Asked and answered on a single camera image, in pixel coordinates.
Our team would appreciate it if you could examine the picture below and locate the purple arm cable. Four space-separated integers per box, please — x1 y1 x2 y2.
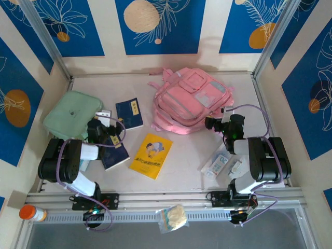
57 116 127 232
225 103 284 227

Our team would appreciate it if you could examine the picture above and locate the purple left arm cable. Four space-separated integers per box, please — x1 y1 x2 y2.
57 116 127 232

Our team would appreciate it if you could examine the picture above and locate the clear pen pack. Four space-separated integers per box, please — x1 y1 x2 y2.
201 144 233 178

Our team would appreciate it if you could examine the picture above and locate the clear bag of white items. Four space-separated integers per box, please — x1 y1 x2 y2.
155 204 189 234

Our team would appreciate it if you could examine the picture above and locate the thin dark blue book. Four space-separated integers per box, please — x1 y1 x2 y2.
115 98 144 131

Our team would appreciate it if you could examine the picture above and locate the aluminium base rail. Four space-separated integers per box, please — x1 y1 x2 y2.
25 187 308 212

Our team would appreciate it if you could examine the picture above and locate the grey slotted cable duct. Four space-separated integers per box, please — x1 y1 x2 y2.
44 209 233 224

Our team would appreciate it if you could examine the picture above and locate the mint green zip pouch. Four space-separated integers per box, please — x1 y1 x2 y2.
43 90 105 140

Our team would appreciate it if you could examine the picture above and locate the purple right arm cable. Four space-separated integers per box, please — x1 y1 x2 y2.
225 103 284 227

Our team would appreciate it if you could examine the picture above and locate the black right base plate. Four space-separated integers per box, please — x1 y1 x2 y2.
206 191 258 208

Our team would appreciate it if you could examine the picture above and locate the yellow book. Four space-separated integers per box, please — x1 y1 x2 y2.
128 133 174 180

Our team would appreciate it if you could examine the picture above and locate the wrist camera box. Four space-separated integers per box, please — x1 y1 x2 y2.
95 110 113 126
220 105 236 123

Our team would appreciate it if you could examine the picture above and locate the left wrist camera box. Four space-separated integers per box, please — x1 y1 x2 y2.
95 110 113 126

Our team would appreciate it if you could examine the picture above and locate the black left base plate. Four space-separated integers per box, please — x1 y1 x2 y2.
72 193 120 211

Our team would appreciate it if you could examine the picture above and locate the small clear eraser pack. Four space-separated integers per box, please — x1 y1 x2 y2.
227 158 244 177

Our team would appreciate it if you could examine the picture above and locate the small black circuit board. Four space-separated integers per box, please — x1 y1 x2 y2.
82 209 105 222
229 207 257 225

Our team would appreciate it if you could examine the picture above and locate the pink backpack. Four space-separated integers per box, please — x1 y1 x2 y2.
147 67 236 135

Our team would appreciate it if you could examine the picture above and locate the thick dark blue book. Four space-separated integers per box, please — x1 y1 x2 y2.
100 134 130 171

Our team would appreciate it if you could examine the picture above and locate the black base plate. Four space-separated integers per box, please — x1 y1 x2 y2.
72 193 120 211
206 191 258 208

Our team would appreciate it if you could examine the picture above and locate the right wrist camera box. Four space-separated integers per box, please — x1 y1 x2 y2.
220 105 236 123

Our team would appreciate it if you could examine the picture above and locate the aluminium frame post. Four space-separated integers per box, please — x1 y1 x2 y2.
252 0 306 80
18 0 73 81

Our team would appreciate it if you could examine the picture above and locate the orange lid bottle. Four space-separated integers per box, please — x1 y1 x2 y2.
19 204 48 223

